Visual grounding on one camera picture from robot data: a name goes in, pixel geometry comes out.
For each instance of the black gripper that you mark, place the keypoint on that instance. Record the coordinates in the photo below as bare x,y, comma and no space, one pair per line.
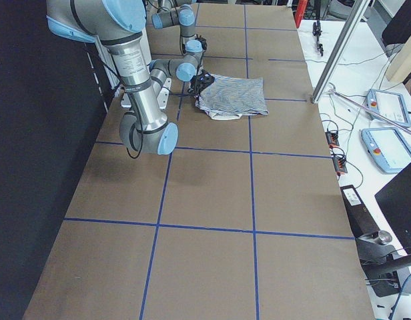
202,40
195,87

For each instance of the navy white striped polo shirt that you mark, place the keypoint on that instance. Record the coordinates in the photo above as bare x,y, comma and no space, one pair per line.
230,98

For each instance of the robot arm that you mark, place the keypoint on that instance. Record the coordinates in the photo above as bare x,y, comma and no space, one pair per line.
181,14
119,26

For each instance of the black clamp tool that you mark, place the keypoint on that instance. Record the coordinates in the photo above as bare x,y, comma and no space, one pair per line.
317,30

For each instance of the black orange terminal strip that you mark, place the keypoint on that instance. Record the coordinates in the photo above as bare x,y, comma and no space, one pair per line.
338,154

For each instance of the upper blue teach pendant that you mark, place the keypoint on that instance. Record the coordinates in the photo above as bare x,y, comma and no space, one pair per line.
389,105

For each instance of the blue teach pendant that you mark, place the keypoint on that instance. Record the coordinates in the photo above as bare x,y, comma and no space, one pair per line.
388,148
389,105

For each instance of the lower blue teach pendant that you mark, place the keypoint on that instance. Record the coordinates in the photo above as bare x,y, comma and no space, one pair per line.
388,148

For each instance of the black monitor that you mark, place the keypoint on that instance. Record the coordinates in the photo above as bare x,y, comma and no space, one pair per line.
394,201

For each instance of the aluminium frame post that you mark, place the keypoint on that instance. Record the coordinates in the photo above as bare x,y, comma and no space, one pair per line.
347,31

